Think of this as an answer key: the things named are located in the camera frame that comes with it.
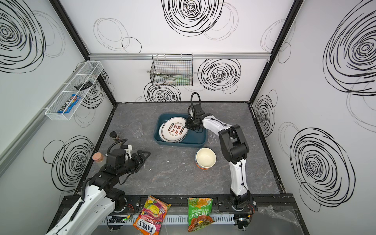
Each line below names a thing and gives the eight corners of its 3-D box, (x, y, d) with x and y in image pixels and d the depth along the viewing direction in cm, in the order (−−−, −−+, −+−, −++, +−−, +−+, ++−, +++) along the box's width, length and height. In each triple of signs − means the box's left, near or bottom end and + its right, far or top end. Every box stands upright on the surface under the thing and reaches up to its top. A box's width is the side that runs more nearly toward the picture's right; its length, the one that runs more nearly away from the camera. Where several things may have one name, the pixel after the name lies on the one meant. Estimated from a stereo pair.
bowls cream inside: (195, 173, 86) (195, 166, 78) (194, 155, 93) (195, 147, 85) (215, 173, 86) (217, 166, 78) (213, 155, 93) (215, 147, 85)
